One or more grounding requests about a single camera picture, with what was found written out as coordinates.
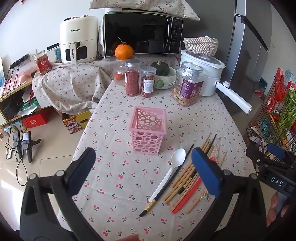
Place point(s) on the green pumpkin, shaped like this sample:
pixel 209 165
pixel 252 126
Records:
pixel 160 68

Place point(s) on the yellow printed cardboard box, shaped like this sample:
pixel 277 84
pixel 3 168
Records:
pixel 76 122

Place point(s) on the grey refrigerator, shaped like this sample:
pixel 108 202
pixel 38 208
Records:
pixel 249 46

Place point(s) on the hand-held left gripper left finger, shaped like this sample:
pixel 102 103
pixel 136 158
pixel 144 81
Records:
pixel 82 167

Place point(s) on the black chopstick gold band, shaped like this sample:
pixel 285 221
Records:
pixel 170 179
pixel 214 139

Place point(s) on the clear glass jar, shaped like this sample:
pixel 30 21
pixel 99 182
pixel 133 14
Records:
pixel 118 74

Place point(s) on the green leafy vegetables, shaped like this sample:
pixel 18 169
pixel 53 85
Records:
pixel 288 111

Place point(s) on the red plastic bag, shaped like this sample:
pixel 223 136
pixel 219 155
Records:
pixel 276 92

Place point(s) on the floral cloth cover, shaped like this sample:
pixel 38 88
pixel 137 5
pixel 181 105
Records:
pixel 143 5

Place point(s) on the orange tangerine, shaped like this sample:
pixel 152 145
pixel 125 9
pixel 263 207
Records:
pixel 124 51

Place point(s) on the cherry print cabinet cloth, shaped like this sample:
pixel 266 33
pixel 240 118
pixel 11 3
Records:
pixel 69 85

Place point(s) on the white storage box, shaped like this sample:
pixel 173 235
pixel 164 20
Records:
pixel 54 53

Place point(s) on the pink cloth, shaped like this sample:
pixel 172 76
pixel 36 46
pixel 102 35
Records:
pixel 19 80

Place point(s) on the green plastic bag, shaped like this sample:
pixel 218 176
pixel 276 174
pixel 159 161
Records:
pixel 29 105

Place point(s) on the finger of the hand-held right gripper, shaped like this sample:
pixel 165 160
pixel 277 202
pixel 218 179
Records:
pixel 275 150
pixel 259 157

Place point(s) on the person's left hand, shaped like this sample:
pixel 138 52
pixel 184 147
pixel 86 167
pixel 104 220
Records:
pixel 126 238

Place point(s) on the white plastic spoon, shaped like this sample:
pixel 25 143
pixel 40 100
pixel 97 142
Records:
pixel 178 156

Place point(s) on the person's right hand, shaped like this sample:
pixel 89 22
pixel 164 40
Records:
pixel 276 209

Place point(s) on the goji berry jar silver lid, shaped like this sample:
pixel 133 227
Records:
pixel 132 81

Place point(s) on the clear jar red label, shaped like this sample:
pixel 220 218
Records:
pixel 42 63

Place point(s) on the red cardboard box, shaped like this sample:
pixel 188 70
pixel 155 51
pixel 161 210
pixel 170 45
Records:
pixel 37 118

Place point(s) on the white air fryer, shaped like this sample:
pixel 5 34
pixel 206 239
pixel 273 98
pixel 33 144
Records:
pixel 78 34

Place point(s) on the wooden shelf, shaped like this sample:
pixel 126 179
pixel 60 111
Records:
pixel 13 109

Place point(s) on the pile of bamboo chopsticks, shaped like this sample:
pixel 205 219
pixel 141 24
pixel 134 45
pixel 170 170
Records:
pixel 179 180

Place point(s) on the clear jar purple label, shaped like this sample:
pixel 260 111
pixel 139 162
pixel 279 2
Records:
pixel 188 88

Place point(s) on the black power strip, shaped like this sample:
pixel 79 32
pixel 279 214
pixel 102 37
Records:
pixel 19 61

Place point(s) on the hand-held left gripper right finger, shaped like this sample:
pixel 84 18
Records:
pixel 208 174

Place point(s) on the pink plastic utensil basket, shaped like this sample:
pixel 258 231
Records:
pixel 148 141

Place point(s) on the red plastic chopstick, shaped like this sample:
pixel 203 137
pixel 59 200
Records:
pixel 187 197

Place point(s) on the black microwave oven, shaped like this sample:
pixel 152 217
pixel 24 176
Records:
pixel 138 32

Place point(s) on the cherry print tablecloth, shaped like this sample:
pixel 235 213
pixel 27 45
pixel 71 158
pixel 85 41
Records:
pixel 129 185

